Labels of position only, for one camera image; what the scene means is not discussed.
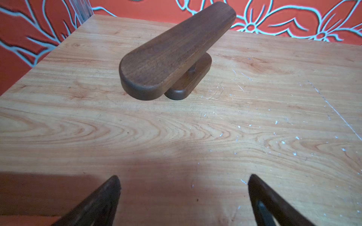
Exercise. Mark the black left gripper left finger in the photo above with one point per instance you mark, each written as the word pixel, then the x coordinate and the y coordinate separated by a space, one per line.
pixel 98 209

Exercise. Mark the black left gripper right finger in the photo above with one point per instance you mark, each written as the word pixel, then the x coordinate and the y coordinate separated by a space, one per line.
pixel 269 207

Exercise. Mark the dark wooden watch stand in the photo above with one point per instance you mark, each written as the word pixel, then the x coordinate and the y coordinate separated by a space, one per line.
pixel 174 63

